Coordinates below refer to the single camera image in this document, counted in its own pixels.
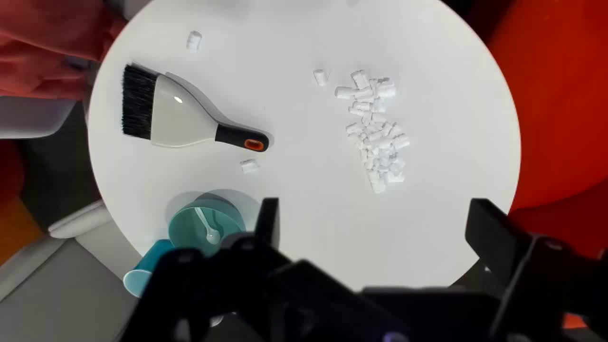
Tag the pile of white pellets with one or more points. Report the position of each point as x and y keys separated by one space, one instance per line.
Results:
x=377 y=138

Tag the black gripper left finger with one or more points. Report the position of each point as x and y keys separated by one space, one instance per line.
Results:
x=269 y=221

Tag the gray armchair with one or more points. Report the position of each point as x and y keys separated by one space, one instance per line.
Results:
x=66 y=286

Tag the orange chair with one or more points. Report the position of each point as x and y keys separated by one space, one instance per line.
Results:
x=556 y=60

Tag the white spoon in bowl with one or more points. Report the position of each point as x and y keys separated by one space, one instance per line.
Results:
x=212 y=235

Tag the teal cup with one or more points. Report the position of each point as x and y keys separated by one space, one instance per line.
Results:
x=138 y=278

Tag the white hand brush black bristles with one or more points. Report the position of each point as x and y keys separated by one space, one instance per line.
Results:
x=165 y=113

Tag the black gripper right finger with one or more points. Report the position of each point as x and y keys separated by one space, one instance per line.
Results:
x=497 y=240

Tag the teal bowl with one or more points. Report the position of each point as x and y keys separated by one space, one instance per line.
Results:
x=187 y=231

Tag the round white table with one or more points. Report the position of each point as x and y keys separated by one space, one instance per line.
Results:
x=275 y=65

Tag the orange sweater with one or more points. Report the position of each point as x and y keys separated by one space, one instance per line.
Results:
x=45 y=46

